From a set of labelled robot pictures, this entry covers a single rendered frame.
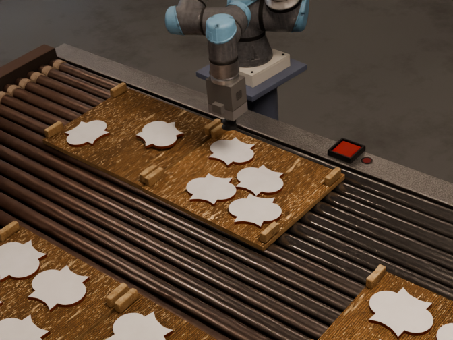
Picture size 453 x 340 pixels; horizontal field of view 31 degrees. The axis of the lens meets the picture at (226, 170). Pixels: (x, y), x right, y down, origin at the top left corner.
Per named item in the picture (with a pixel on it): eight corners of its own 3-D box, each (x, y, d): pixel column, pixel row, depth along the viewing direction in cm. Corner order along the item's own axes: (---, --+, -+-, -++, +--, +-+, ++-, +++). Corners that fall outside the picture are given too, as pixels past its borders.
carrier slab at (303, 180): (226, 131, 239) (226, 126, 238) (345, 179, 216) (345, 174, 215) (142, 191, 218) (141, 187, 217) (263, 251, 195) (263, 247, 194)
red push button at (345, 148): (342, 144, 230) (343, 139, 229) (361, 150, 226) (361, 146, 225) (331, 154, 226) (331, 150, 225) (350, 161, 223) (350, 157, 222)
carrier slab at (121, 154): (127, 91, 262) (126, 87, 261) (225, 129, 239) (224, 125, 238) (43, 143, 241) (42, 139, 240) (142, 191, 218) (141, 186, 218)
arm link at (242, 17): (212, -2, 218) (198, 16, 209) (251, -2, 214) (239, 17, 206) (215, 25, 222) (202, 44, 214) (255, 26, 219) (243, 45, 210)
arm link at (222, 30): (240, 11, 205) (230, 27, 198) (243, 50, 211) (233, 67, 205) (210, 10, 207) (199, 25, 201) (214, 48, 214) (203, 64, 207)
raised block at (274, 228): (274, 228, 200) (274, 219, 198) (280, 231, 199) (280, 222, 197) (259, 241, 196) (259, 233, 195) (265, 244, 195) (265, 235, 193)
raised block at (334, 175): (336, 174, 215) (336, 165, 214) (342, 176, 214) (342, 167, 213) (323, 185, 212) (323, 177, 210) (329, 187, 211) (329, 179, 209)
